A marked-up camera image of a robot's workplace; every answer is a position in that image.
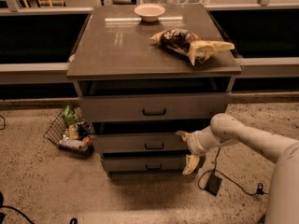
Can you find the white can in basket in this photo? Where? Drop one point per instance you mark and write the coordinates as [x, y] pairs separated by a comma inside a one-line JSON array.
[[74, 144]]

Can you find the green leafy vegetable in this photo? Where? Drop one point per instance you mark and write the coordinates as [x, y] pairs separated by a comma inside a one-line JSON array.
[[69, 115]]

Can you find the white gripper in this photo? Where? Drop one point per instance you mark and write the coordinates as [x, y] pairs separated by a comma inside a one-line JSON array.
[[193, 144]]

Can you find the grey drawer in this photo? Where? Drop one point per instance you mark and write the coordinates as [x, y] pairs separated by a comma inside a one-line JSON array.
[[137, 142], [141, 164], [152, 107]]

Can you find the white bowl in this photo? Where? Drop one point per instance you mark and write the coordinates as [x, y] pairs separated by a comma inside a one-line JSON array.
[[149, 12]]

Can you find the black wire basket left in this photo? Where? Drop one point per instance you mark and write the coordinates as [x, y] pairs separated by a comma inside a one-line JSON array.
[[57, 131]]

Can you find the grey drawer cabinet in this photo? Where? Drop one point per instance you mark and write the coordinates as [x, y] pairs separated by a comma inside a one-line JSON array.
[[116, 57]]

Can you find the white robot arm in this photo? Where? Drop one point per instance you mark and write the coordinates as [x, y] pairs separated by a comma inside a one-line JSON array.
[[224, 130]]

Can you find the black floor power box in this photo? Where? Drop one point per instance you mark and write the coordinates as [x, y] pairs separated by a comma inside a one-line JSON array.
[[213, 184]]

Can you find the brown chip bag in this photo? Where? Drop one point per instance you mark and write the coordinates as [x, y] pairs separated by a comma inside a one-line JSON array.
[[185, 42]]

